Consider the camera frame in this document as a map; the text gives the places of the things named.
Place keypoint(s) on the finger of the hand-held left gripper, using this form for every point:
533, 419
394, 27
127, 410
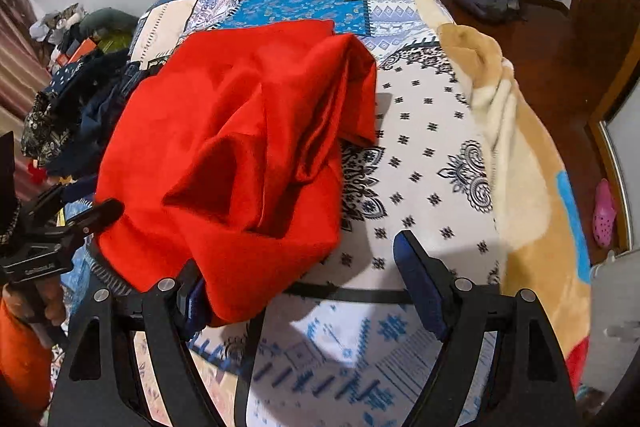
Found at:
102, 213

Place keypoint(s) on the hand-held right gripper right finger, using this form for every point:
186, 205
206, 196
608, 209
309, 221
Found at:
420, 282

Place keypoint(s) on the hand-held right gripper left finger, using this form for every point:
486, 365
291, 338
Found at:
192, 305

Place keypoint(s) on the red garment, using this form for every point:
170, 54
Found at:
225, 147

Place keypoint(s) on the person's left forearm orange sleeve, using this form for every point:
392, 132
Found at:
22, 357

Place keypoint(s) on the pile of dark clothes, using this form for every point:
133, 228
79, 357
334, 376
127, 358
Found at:
95, 107

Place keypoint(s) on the person's left hand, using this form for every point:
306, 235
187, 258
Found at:
50, 299

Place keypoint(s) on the blue patchwork printed bedsheet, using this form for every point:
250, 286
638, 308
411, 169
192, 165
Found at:
425, 147

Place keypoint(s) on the beige fleece blanket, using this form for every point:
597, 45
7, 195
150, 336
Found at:
530, 167

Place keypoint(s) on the orange box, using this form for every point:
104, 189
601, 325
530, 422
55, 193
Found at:
75, 53

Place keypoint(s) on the striped curtain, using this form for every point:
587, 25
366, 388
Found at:
17, 57

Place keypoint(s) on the pink clog shoe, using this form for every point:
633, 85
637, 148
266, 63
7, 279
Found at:
604, 212

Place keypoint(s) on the white cabinet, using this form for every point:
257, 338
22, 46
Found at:
615, 322

